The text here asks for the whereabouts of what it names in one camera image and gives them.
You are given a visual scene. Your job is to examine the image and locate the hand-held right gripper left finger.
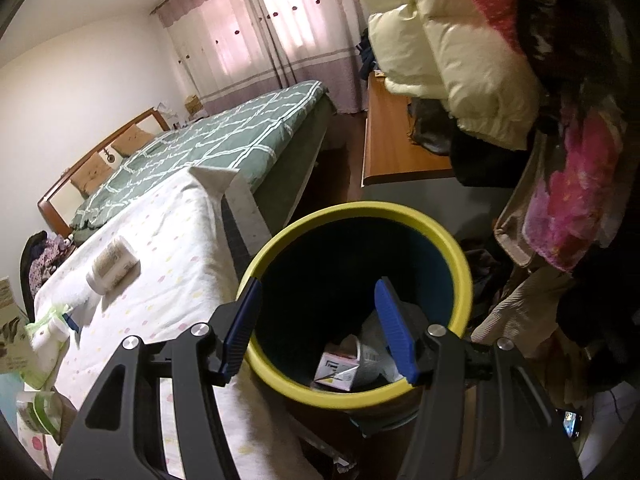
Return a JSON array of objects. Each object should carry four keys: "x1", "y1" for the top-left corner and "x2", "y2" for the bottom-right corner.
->
[{"x1": 52, "y1": 277, "x2": 263, "y2": 480}]

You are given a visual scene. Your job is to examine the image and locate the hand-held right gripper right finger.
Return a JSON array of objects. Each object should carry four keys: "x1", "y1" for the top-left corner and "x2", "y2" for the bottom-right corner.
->
[{"x1": 375, "y1": 276, "x2": 583, "y2": 480}]

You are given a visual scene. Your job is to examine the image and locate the yellow rimmed trash bin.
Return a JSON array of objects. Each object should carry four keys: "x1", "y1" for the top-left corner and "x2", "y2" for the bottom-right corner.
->
[{"x1": 237, "y1": 201, "x2": 473, "y2": 436}]

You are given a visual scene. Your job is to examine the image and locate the green plastic bag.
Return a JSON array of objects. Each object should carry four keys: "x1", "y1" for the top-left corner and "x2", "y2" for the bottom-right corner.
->
[{"x1": 27, "y1": 302, "x2": 76, "y2": 388}]

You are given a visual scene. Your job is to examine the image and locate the crumpled white paper wrapper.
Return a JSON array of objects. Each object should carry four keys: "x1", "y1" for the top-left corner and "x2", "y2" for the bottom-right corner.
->
[{"x1": 345, "y1": 310, "x2": 407, "y2": 386}]

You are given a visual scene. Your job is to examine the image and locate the small white cardboard box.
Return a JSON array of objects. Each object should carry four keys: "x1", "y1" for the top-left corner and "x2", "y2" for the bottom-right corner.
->
[{"x1": 314, "y1": 352, "x2": 363, "y2": 391}]

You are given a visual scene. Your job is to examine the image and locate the white dotted table cloth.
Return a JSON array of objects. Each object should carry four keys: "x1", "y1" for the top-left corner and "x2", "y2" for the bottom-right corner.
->
[{"x1": 32, "y1": 165, "x2": 321, "y2": 480}]

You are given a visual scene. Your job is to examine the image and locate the beige garment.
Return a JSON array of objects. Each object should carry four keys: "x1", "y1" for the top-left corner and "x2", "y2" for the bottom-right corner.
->
[{"x1": 470, "y1": 240, "x2": 581, "y2": 411}]

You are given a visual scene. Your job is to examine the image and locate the white plastic bottle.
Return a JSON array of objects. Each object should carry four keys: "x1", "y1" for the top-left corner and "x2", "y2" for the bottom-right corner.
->
[{"x1": 86, "y1": 237, "x2": 141, "y2": 295}]

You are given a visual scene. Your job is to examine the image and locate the black phone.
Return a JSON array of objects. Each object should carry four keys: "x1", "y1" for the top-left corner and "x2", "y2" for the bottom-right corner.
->
[{"x1": 555, "y1": 407, "x2": 583, "y2": 441}]

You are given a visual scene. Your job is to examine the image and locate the wooden desk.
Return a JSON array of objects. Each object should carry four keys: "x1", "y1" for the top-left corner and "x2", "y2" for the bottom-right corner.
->
[{"x1": 360, "y1": 72, "x2": 458, "y2": 188}]

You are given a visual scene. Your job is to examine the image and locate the green checked bed quilt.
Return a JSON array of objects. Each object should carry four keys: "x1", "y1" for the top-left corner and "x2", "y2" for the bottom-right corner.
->
[{"x1": 70, "y1": 80, "x2": 331, "y2": 231}]

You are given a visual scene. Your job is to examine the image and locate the dark bag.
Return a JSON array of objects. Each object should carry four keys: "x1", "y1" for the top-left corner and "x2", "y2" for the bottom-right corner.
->
[{"x1": 407, "y1": 97, "x2": 481, "y2": 186}]

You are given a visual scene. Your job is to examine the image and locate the pile of patterned clothes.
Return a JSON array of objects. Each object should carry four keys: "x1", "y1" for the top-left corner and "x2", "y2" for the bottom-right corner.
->
[{"x1": 20, "y1": 230, "x2": 76, "y2": 301}]

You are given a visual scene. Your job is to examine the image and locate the pink floral cloth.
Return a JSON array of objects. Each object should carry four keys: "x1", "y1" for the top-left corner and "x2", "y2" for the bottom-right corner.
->
[{"x1": 522, "y1": 105, "x2": 626, "y2": 273}]

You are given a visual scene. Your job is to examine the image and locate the tan headboard cushion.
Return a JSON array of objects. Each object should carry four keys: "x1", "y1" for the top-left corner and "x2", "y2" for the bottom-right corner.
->
[
  {"x1": 111, "y1": 127, "x2": 156, "y2": 157},
  {"x1": 70, "y1": 154, "x2": 113, "y2": 196}
]

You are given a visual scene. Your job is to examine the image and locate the printed paper carton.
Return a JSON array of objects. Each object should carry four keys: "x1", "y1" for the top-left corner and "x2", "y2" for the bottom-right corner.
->
[{"x1": 0, "y1": 275, "x2": 36, "y2": 376}]

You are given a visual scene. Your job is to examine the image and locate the wooden bed headboard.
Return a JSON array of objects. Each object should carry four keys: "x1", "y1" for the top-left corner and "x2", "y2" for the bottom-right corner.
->
[{"x1": 37, "y1": 106, "x2": 168, "y2": 238}]

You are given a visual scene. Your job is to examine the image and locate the cream puffer jacket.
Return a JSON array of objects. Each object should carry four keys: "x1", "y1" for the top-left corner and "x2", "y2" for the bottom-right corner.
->
[{"x1": 352, "y1": 0, "x2": 546, "y2": 151}]

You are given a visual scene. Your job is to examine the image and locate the dark hanging clothes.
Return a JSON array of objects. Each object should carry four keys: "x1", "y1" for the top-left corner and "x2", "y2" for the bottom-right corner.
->
[{"x1": 356, "y1": 27, "x2": 381, "y2": 81}]

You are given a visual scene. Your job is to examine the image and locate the pink purple window curtain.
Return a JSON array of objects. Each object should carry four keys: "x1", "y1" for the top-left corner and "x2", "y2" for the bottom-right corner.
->
[{"x1": 155, "y1": 0, "x2": 368, "y2": 116}]

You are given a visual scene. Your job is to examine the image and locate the black patterned garment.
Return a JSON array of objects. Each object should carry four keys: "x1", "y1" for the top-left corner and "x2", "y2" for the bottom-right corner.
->
[{"x1": 515, "y1": 0, "x2": 636, "y2": 126}]

